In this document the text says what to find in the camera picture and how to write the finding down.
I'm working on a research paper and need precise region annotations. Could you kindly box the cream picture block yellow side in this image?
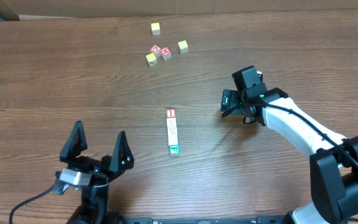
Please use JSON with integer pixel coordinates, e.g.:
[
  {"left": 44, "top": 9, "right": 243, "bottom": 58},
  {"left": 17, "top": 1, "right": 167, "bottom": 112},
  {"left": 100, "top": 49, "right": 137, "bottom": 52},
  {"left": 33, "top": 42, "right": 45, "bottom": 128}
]
[{"left": 167, "top": 118, "right": 177, "bottom": 128}]

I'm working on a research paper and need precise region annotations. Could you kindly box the red C letter block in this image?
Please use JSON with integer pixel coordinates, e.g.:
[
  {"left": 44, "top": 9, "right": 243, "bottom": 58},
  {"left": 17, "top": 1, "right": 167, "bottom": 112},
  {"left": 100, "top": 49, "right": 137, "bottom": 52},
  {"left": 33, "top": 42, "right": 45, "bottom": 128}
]
[{"left": 150, "top": 45, "right": 161, "bottom": 58}]

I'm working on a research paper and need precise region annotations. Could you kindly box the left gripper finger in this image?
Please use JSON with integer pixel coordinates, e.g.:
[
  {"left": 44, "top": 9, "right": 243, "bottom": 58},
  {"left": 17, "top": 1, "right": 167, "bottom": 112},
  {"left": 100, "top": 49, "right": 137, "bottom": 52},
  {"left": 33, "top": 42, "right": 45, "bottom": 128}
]
[
  {"left": 60, "top": 121, "right": 88, "bottom": 162},
  {"left": 109, "top": 131, "right": 134, "bottom": 174}
]

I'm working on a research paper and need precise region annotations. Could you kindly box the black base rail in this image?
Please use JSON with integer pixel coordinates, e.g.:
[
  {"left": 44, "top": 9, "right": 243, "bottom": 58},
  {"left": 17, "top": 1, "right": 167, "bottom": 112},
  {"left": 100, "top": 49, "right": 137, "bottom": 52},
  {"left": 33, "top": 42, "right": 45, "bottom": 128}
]
[{"left": 68, "top": 216, "right": 345, "bottom": 224}]

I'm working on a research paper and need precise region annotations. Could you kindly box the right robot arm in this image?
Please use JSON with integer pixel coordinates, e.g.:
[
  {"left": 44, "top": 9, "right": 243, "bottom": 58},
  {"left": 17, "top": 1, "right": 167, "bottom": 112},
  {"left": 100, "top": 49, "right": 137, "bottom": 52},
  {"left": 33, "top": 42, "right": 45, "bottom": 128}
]
[{"left": 221, "top": 66, "right": 358, "bottom": 223}]

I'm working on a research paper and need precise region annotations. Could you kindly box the red M letter block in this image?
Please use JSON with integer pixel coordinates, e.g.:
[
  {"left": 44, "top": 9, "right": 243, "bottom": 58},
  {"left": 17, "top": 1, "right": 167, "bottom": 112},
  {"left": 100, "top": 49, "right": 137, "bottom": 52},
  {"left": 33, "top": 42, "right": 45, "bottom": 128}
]
[{"left": 160, "top": 47, "right": 172, "bottom": 60}]

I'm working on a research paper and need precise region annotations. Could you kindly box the red I letter block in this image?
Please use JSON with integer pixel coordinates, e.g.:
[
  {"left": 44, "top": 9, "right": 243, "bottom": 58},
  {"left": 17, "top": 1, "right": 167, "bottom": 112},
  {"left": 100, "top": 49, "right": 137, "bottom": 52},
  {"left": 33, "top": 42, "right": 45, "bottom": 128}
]
[{"left": 166, "top": 109, "right": 177, "bottom": 119}]

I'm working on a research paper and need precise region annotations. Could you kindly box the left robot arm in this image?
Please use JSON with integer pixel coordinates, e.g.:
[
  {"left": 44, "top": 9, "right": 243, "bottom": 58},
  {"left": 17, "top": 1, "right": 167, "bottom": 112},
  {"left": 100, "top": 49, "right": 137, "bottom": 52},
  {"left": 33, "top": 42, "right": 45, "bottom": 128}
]
[{"left": 53, "top": 121, "right": 134, "bottom": 224}]

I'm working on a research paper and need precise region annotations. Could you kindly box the plain cream block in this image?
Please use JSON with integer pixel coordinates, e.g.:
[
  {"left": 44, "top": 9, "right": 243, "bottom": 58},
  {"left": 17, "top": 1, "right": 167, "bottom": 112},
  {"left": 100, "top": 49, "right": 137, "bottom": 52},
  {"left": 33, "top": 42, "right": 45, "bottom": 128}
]
[{"left": 168, "top": 135, "right": 178, "bottom": 146}]

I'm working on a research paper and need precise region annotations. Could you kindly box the yellow block right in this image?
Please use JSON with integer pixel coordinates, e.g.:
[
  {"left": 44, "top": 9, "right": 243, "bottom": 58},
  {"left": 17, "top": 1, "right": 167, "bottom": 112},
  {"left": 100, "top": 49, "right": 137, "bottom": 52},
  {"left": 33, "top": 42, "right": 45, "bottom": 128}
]
[{"left": 178, "top": 40, "right": 189, "bottom": 54}]

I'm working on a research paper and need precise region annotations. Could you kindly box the yellow block far top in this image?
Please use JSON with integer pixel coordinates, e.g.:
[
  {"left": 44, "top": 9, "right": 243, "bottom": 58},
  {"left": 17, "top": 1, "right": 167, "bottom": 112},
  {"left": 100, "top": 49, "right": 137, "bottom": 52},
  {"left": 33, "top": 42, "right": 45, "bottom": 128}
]
[{"left": 150, "top": 22, "right": 161, "bottom": 35}]

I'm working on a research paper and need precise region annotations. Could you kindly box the yellow block left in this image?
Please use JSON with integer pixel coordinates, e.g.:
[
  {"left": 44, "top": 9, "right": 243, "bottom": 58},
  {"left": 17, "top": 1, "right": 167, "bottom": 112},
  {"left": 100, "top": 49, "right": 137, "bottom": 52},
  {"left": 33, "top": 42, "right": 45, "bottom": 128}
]
[{"left": 146, "top": 53, "right": 157, "bottom": 67}]

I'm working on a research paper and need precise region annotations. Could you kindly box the cream block red X side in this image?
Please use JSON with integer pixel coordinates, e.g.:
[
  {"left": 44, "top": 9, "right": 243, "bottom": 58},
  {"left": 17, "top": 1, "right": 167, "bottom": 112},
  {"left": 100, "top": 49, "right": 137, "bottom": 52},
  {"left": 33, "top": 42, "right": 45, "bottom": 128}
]
[{"left": 167, "top": 126, "right": 178, "bottom": 136}]

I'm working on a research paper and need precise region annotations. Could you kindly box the green F letter block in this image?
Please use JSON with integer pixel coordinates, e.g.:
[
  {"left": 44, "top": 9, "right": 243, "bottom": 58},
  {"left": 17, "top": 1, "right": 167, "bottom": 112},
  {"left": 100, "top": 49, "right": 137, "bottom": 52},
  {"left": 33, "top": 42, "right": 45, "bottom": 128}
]
[{"left": 169, "top": 145, "right": 180, "bottom": 156}]

